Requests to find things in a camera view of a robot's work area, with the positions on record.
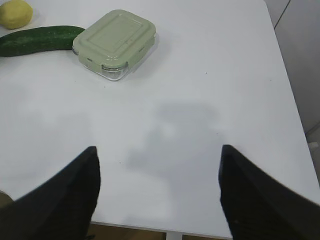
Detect green lid glass food container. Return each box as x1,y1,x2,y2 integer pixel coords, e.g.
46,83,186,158
72,9,156,82

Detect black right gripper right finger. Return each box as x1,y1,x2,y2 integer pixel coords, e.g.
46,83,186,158
218,144,320,240

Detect green cucumber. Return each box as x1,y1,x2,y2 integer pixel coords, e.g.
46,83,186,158
0,25,85,57

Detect yellow lemon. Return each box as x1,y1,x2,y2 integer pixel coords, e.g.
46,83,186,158
0,0,33,30

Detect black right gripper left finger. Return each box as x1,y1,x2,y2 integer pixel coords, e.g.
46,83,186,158
0,146,101,240

